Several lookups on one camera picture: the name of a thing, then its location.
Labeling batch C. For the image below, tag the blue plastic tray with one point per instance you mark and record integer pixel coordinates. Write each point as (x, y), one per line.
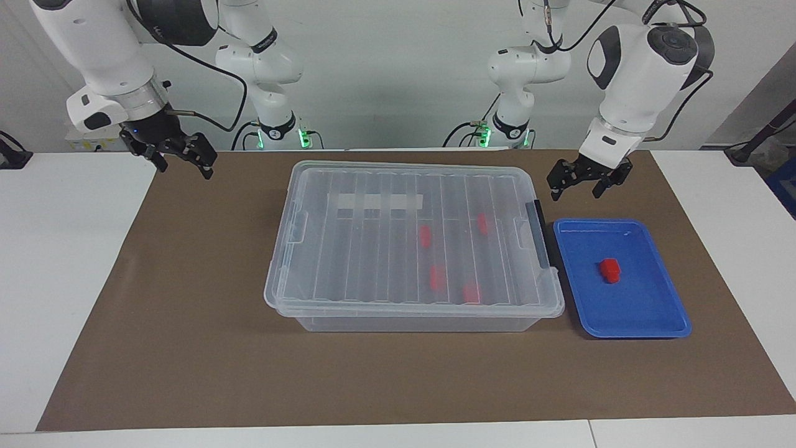
(634, 298)

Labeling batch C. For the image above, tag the black stand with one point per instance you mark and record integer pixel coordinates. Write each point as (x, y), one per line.
(755, 140)
(12, 155)

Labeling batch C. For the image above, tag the clear plastic storage box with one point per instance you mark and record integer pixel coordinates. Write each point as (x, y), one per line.
(410, 322)

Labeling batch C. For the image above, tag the clear plastic lidded bin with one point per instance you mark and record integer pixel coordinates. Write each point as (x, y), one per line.
(373, 261)

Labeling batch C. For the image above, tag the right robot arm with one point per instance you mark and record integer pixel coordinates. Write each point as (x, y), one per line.
(99, 50)

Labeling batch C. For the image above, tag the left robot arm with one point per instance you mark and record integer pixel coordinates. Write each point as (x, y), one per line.
(634, 74)

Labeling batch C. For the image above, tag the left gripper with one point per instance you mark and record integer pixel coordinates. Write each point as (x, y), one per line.
(603, 167)

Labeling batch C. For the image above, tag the red block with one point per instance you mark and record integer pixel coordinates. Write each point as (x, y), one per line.
(437, 277)
(610, 270)
(425, 236)
(471, 292)
(482, 223)

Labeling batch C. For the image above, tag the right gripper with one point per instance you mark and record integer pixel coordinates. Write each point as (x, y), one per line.
(152, 129)

